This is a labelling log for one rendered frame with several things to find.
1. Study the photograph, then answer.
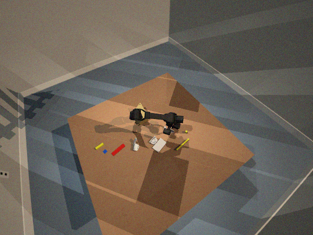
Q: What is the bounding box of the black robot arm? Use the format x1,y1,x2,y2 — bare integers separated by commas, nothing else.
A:
129,109,184,129

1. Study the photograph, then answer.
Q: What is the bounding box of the red curved bar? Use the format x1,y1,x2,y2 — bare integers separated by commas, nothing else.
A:
112,144,125,156

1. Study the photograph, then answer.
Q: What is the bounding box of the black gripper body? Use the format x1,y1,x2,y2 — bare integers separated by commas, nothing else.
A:
163,122,173,135

